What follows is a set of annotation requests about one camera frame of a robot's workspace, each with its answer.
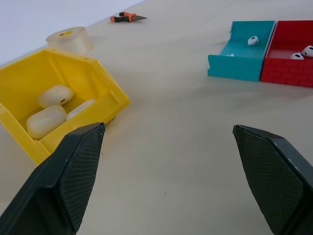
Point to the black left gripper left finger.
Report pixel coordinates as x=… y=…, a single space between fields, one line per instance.
x=49 y=191

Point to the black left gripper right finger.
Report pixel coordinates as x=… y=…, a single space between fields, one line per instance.
x=276 y=186

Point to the red plastic bin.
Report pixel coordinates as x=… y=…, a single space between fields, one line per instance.
x=283 y=73

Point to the yellow plastic bin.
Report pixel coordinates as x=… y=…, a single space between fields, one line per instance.
x=102 y=80

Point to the blue plastic bin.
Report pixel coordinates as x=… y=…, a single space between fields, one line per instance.
x=234 y=67

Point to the beige table cover sheet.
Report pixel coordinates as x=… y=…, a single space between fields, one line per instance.
x=171 y=110

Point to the white earbud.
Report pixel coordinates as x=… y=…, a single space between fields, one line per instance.
x=308 y=51
x=297 y=56
x=253 y=40

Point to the clear adhesive tape roll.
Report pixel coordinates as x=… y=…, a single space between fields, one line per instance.
x=73 y=41

